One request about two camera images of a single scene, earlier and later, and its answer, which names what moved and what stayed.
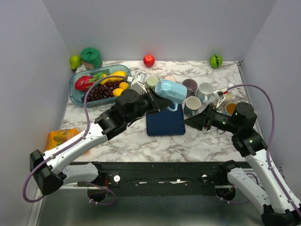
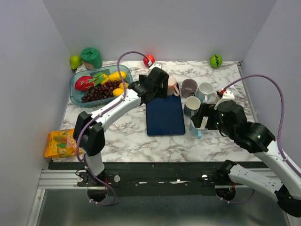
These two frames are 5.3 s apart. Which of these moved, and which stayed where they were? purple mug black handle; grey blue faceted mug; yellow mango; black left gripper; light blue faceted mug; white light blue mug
Moved: black left gripper; light blue faceted mug
Stayed: grey blue faceted mug; white light blue mug; purple mug black handle; yellow mango
